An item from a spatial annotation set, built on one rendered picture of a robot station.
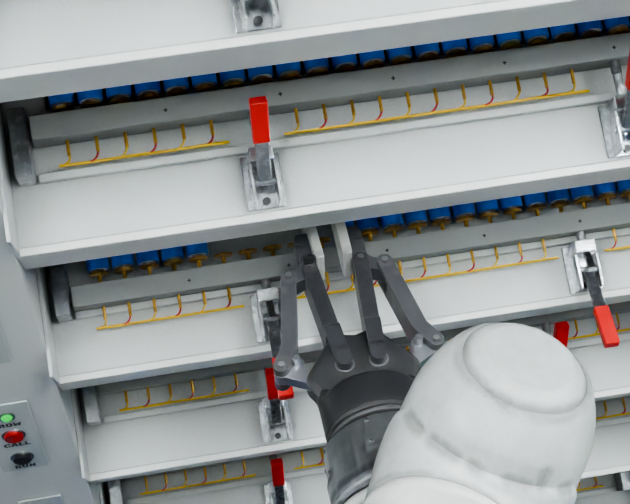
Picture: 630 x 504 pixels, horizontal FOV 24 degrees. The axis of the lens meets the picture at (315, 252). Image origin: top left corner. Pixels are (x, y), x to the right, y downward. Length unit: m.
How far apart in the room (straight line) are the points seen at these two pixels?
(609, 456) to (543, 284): 0.40
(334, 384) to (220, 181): 0.17
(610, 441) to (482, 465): 0.82
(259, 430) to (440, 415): 0.60
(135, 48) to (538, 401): 0.32
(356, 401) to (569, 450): 0.26
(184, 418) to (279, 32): 0.56
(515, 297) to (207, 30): 0.45
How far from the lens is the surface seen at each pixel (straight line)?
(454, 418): 0.78
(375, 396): 1.02
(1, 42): 0.90
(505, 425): 0.77
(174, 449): 1.37
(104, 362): 1.20
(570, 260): 1.24
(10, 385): 1.20
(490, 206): 1.22
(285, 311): 1.10
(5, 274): 1.06
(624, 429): 1.61
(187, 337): 1.20
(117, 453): 1.37
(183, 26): 0.89
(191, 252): 1.20
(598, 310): 1.21
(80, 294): 1.19
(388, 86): 1.05
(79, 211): 1.05
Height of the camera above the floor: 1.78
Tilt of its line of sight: 57 degrees down
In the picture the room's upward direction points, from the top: straight up
